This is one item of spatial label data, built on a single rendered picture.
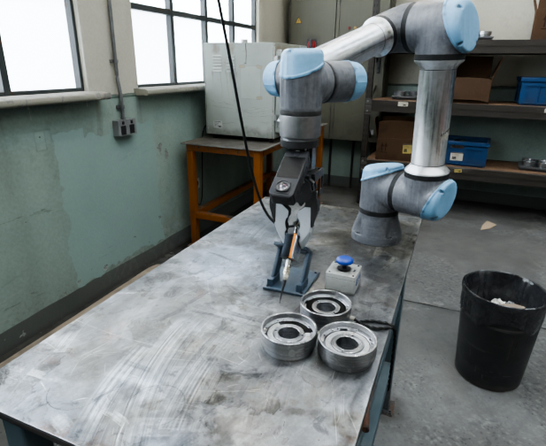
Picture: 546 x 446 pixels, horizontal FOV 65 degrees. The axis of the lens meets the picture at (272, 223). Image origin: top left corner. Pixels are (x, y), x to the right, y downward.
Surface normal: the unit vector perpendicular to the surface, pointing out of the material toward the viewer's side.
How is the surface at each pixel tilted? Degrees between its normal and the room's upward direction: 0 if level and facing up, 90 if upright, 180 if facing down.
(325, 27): 90
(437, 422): 0
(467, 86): 83
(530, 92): 90
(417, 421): 0
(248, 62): 90
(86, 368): 0
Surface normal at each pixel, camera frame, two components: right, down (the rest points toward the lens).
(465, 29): 0.67, 0.14
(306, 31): -0.39, 0.32
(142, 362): 0.01, -0.94
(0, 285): 0.92, 0.14
